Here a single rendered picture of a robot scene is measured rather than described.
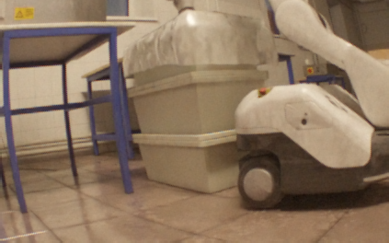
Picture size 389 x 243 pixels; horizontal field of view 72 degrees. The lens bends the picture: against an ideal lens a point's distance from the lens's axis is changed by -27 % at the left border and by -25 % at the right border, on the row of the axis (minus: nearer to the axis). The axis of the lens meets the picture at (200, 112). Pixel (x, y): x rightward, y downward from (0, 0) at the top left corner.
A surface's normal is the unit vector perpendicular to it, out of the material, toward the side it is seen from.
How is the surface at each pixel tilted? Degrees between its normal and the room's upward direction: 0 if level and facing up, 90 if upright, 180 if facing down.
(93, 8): 90
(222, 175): 96
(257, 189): 90
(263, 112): 90
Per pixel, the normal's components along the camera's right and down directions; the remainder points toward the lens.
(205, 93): 0.58, 0.05
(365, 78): -0.59, 0.07
